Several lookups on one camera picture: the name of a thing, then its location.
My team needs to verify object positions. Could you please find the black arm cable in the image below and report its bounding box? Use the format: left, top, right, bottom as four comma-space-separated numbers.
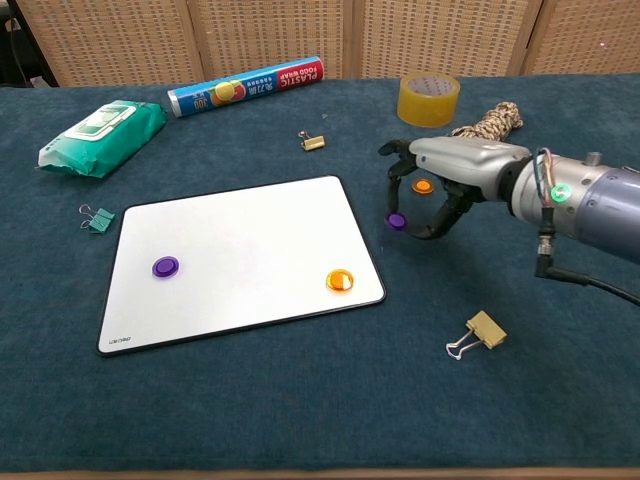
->
533, 204, 640, 306

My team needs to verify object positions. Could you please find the beige braided rope bundle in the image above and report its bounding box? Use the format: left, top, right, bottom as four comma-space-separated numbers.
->
449, 101, 525, 144

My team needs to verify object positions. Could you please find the white board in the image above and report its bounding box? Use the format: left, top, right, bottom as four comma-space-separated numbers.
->
95, 174, 387, 357

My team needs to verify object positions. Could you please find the rattan folding screen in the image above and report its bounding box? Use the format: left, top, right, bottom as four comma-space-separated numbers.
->
14, 0, 640, 89

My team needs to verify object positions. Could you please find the yellow packing tape roll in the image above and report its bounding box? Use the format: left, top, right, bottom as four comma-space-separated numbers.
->
397, 71, 462, 128

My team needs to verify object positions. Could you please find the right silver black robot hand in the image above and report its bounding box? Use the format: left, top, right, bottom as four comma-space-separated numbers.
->
378, 135, 532, 241

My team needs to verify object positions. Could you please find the small gold binder clip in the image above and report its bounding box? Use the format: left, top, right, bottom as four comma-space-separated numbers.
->
298, 130, 327, 152

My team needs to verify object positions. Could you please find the large gold binder clip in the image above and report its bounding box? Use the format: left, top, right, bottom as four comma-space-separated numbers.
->
445, 309, 509, 361

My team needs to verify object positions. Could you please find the green wet wipes pack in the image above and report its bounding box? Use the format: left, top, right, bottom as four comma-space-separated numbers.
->
37, 99, 168, 180

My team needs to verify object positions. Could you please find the blue plastic food wrap roll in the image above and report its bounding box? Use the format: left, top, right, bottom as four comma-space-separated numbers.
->
167, 55, 327, 120

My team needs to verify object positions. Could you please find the green binder clip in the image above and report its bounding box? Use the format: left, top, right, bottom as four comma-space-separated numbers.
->
78, 203, 117, 235

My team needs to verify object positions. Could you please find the dark teal table cloth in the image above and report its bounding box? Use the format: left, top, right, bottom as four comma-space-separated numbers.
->
0, 73, 640, 474

